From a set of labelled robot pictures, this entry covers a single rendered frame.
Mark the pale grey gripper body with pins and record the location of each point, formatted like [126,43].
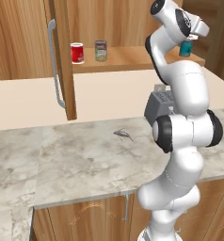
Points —
[201,28]

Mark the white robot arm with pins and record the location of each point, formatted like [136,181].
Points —
[183,94]

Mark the open wooden cabinet door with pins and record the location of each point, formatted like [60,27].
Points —
[65,62]
[217,34]

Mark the wooden base cabinet door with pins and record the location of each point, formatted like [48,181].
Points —
[211,213]
[85,219]

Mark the teal can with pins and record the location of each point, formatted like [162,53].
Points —
[185,48]

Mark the grey toaster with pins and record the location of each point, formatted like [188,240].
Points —
[157,106]

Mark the grey and green can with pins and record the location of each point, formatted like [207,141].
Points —
[100,51]

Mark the red can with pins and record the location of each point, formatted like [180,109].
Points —
[77,54]

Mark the wooden wall cabinet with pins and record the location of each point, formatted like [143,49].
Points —
[126,58]

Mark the closed wooden wall cabinet door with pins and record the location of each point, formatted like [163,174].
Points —
[19,37]

